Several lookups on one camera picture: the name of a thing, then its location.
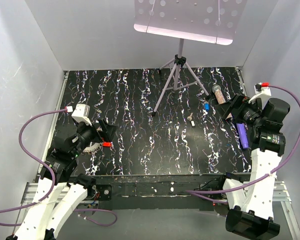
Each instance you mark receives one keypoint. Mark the black front rail base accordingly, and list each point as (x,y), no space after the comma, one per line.
(208,181)

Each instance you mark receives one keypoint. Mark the glitter toy microphone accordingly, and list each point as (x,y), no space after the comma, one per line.
(216,89)

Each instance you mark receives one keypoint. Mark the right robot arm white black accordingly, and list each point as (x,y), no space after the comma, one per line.
(250,213)

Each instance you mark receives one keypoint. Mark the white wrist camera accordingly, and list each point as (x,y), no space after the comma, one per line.
(81,114)
(262,91)

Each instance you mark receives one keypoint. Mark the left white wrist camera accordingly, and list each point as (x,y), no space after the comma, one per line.
(81,114)

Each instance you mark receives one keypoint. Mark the lilac music stand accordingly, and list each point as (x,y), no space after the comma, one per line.
(207,21)

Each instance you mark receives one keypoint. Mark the white black key fob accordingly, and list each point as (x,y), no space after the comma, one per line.
(193,125)

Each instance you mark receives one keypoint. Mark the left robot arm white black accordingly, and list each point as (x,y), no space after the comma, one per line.
(46,217)

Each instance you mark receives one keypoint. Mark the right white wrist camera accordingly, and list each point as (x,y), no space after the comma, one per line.
(262,91)

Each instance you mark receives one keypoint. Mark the large toothed keyring disc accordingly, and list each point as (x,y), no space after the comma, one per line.
(97,146)

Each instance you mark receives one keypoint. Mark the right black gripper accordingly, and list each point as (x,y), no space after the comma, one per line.
(238,101)

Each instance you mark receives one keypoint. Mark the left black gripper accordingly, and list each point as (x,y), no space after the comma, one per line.
(107,132)

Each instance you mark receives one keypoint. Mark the aluminium frame rail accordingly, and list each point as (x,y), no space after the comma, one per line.
(282,192)

